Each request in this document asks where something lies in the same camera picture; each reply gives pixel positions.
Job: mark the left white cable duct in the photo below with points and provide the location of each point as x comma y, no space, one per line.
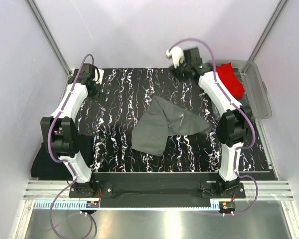
62,205

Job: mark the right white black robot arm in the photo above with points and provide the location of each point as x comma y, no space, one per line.
235,119

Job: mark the right aluminium frame post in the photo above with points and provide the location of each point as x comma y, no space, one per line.
278,11

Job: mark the white cable duct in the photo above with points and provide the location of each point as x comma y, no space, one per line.
215,204
62,205

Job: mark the small connector board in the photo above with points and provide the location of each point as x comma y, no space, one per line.
92,204
227,208

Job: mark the front aluminium rail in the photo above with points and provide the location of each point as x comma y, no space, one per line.
267,190

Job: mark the black folded t shirt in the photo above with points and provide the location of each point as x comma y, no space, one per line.
45,168

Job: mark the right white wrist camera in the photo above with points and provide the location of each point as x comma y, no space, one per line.
176,55

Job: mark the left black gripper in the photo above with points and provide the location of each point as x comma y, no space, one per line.
98,94

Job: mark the left small connector board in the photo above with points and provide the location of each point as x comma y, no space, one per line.
92,204

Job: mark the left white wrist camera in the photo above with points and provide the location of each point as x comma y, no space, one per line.
99,73

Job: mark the aluminium frame post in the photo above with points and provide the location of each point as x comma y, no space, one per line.
278,11
48,35

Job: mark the red t shirt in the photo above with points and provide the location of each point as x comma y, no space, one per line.
230,81

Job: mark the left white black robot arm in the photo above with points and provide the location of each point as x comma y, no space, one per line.
61,137

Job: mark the right small connector board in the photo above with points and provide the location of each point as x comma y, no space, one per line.
227,208

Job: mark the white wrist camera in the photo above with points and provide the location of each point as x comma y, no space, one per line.
176,55
99,73

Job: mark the right white cable duct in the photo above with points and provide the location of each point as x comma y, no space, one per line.
215,204

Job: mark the black marble pattern mat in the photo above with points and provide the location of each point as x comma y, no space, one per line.
129,92

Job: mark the left aluminium frame post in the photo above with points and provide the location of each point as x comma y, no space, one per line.
48,35

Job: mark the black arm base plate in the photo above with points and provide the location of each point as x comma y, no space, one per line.
160,190

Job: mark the grey t shirt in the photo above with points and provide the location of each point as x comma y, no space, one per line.
161,120

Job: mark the clear plastic bin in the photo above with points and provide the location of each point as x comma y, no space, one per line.
255,94

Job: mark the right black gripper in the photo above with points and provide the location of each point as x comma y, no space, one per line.
175,71

